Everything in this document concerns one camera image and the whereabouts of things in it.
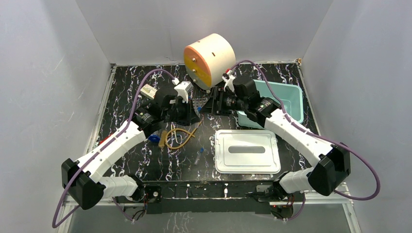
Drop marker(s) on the small cream cardboard box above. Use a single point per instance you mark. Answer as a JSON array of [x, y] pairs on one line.
[[148, 91]]

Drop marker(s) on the clear graduated cylinder blue base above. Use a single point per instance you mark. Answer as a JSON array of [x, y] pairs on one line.
[[155, 137]]

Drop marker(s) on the metal crucible tongs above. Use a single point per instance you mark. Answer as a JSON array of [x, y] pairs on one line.
[[176, 138]]

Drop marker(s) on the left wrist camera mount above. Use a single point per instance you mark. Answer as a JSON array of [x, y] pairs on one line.
[[182, 88]]

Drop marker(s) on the round cream drawer cabinet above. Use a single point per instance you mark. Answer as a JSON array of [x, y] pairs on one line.
[[207, 59]]

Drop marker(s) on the blue capped test tube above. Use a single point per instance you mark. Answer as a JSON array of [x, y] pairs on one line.
[[197, 159]]

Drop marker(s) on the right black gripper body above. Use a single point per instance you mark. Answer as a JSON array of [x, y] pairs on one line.
[[227, 101]]

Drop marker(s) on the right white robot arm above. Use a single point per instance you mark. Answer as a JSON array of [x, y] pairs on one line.
[[330, 164]]

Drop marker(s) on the white bin lid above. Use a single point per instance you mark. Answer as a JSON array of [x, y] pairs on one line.
[[246, 152]]

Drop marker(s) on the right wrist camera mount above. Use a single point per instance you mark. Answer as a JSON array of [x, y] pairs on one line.
[[228, 77]]

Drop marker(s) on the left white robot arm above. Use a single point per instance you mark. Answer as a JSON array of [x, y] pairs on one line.
[[84, 178]]

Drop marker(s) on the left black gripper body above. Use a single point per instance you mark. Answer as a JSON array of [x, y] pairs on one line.
[[185, 113]]

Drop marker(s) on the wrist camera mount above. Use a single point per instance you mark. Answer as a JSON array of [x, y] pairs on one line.
[[182, 88], [228, 77]]

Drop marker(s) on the clear test tube rack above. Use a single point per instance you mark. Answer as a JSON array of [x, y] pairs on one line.
[[198, 103]]

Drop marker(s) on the light blue plastic bin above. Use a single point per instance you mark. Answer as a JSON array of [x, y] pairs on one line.
[[291, 96]]

